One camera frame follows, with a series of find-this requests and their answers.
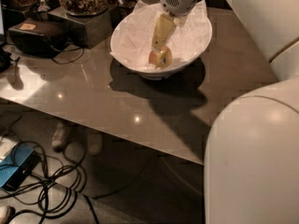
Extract white paper napkin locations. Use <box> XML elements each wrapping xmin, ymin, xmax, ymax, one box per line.
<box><xmin>109</xmin><ymin>0</ymin><xmax>209</xmax><ymax>71</ymax></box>

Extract yellow red apple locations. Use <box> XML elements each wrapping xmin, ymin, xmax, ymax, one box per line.
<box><xmin>149</xmin><ymin>46</ymin><xmax>173</xmax><ymax>69</ymax></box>

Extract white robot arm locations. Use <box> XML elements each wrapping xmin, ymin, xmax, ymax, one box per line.
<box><xmin>204</xmin><ymin>0</ymin><xmax>299</xmax><ymax>224</ymax></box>

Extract metal scoop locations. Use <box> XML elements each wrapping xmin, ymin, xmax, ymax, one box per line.
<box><xmin>37</xmin><ymin>0</ymin><xmax>50</xmax><ymax>12</ymax></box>

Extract blue box on floor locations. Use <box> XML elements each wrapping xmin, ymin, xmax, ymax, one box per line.
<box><xmin>0</xmin><ymin>144</ymin><xmax>40</xmax><ymax>191</ymax></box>

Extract black cable on table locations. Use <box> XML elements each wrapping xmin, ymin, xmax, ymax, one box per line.
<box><xmin>50</xmin><ymin>45</ymin><xmax>86</xmax><ymax>65</ymax></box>

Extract dark square jar stand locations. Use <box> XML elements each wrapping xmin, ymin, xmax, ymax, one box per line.
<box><xmin>49</xmin><ymin>7</ymin><xmax>113</xmax><ymax>49</ymax></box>

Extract white bowl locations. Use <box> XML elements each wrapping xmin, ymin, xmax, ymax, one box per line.
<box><xmin>109</xmin><ymin>2</ymin><xmax>213</xmax><ymax>81</ymax></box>

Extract left white shoe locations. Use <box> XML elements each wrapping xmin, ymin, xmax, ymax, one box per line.
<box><xmin>51</xmin><ymin>121</ymin><xmax>71</xmax><ymax>152</ymax></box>

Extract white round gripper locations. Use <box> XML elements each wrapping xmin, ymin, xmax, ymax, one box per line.
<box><xmin>151</xmin><ymin>0</ymin><xmax>197</xmax><ymax>51</ymax></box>

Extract black floor cables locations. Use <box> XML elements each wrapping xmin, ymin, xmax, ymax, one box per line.
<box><xmin>0</xmin><ymin>110</ymin><xmax>101</xmax><ymax>224</ymax></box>

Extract black device with label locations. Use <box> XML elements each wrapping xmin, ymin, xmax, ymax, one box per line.
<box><xmin>8</xmin><ymin>19</ymin><xmax>69</xmax><ymax>58</ymax></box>

